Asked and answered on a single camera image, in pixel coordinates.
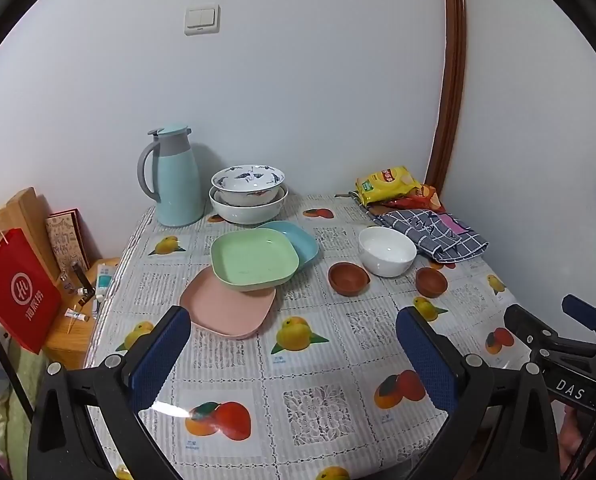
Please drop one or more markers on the red chip bag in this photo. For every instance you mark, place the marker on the red chip bag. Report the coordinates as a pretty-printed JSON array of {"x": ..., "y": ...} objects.
[{"x": 423, "y": 201}]

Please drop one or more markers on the grey checked cloth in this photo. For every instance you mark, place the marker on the grey checked cloth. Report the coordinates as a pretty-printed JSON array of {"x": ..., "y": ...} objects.
[{"x": 428, "y": 232}]

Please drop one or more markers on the wooden side table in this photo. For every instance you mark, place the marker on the wooden side table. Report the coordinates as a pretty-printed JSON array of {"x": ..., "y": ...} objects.
[{"x": 70, "y": 340}]

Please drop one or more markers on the blue square plate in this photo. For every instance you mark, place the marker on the blue square plate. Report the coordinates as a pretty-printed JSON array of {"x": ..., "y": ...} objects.
[{"x": 300, "y": 242}]

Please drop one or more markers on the person's right hand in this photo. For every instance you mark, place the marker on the person's right hand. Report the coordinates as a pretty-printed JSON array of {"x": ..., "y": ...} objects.
[{"x": 575, "y": 435}]

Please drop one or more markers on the white teal ointment tube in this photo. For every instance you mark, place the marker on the white teal ointment tube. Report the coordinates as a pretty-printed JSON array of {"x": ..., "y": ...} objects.
[{"x": 104, "y": 287}]

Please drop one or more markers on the fruit print tablecloth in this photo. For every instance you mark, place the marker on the fruit print tablecloth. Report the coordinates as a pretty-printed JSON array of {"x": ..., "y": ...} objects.
[{"x": 328, "y": 355}]

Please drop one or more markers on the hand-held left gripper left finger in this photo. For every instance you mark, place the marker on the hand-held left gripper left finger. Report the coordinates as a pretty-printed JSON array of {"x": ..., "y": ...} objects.
[{"x": 158, "y": 355}]

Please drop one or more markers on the brown wooden door frame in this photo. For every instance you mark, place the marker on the brown wooden door frame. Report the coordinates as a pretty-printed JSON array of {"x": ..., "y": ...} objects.
[{"x": 450, "y": 75}]

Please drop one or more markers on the small white tube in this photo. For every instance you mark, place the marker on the small white tube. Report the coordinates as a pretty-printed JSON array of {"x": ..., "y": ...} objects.
[{"x": 75, "y": 315}]

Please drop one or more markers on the green square plate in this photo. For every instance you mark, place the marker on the green square plate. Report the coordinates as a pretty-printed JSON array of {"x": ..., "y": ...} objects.
[{"x": 253, "y": 257}]

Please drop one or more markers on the brown patterned box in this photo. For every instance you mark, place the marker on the brown patterned box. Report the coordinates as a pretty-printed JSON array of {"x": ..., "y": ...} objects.
[{"x": 68, "y": 240}]

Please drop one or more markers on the small dark bottle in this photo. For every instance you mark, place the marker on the small dark bottle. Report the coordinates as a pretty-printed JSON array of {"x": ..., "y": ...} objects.
[{"x": 82, "y": 282}]

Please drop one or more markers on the white ceramic bowl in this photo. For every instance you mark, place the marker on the white ceramic bowl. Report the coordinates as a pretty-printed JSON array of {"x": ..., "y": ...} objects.
[{"x": 387, "y": 252}]

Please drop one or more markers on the white light switch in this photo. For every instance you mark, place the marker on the white light switch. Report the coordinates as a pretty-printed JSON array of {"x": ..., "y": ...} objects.
[{"x": 202, "y": 19}]

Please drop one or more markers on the small brown bowl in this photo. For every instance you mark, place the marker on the small brown bowl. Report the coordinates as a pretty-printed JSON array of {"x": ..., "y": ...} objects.
[
  {"x": 349, "y": 279},
  {"x": 431, "y": 282}
]

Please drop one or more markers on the black pole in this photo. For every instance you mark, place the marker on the black pole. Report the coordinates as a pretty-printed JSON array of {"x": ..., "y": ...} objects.
[{"x": 5, "y": 360}]

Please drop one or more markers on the pink square plate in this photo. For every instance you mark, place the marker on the pink square plate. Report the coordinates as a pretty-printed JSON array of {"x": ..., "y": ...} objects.
[{"x": 228, "y": 310}]

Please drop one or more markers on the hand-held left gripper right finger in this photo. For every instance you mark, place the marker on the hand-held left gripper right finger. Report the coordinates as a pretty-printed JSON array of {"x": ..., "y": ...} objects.
[{"x": 423, "y": 355}]

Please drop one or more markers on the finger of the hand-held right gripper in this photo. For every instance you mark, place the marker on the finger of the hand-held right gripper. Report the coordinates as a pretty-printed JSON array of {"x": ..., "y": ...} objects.
[
  {"x": 585, "y": 310},
  {"x": 525, "y": 324}
]

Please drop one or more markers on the red paper bag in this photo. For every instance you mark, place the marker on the red paper bag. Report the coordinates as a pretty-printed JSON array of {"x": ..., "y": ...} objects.
[{"x": 18, "y": 295}]

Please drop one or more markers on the large white embossed bowl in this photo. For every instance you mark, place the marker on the large white embossed bowl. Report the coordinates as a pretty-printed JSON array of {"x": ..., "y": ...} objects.
[{"x": 248, "y": 212}]

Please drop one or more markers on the yellow chip bag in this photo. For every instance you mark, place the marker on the yellow chip bag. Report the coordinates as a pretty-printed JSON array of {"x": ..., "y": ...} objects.
[{"x": 385, "y": 182}]

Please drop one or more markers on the blue patterned porcelain bowl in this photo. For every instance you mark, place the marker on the blue patterned porcelain bowl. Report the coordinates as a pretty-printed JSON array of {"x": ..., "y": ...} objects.
[{"x": 248, "y": 180}]

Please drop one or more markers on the light blue thermos jug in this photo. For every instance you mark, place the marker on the light blue thermos jug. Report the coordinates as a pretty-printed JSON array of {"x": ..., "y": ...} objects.
[{"x": 178, "y": 185}]

